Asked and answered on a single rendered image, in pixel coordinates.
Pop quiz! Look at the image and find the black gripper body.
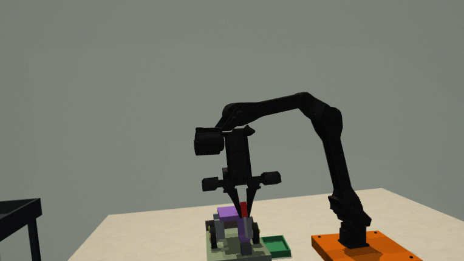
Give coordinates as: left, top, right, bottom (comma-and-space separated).
202, 151, 282, 192

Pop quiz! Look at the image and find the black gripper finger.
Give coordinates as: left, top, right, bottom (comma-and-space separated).
223, 188, 242, 219
246, 186, 261, 218

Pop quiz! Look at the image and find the purple wheeled trolley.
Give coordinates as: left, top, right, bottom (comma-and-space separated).
208, 206, 260, 249

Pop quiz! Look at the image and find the green tray floor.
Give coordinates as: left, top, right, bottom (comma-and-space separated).
264, 240, 286, 251

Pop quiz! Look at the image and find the grey-green ramp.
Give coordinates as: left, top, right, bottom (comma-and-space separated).
205, 220, 272, 261

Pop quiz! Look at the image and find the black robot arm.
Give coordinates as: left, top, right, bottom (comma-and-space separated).
194, 92, 372, 249

